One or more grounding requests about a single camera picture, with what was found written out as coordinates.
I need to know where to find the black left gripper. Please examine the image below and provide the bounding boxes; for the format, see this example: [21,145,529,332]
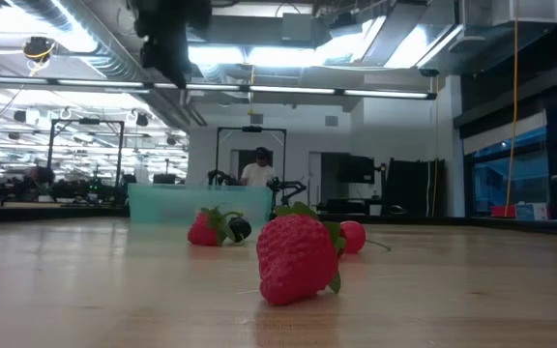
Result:
[128,0,213,91]

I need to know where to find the black cherry green stem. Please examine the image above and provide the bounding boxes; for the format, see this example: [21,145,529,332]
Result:
[227,216,253,244]

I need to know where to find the long overhead light bar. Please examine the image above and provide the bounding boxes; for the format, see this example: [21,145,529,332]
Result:
[0,74,438,102]

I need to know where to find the black ceiling dome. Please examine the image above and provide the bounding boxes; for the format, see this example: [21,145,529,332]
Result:
[22,36,57,64]

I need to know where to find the grey ceiling ventilation unit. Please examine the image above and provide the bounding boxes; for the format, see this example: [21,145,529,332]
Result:
[280,13,316,44]

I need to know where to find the teal translucent plastic container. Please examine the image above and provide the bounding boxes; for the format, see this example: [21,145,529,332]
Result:
[127,183,274,227]

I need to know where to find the person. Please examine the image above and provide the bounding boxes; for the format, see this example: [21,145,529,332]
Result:
[239,146,279,188]

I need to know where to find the red plastic strawberry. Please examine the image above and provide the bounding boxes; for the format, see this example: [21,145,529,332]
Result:
[255,201,349,307]
[187,206,245,248]

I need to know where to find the red plastic cherry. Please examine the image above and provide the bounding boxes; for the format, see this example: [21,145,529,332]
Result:
[339,220,393,255]

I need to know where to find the black standing panel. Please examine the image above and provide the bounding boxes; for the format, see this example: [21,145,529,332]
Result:
[387,158,448,218]

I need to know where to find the white ceiling unit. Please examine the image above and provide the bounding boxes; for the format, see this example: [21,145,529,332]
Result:
[461,0,557,28]

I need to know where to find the blue and white box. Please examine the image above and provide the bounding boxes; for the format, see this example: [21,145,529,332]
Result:
[514,201,549,222]

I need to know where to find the silver ceiling duct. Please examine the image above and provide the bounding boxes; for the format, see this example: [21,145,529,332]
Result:
[10,0,210,128]

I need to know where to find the black gantry frame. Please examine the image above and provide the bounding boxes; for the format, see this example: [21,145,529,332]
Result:
[45,118,126,204]
[214,126,288,207]

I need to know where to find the black table frame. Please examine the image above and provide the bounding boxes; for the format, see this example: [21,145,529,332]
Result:
[0,202,557,238]

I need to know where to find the black wall screen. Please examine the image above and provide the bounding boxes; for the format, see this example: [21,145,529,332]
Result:
[335,154,376,185]

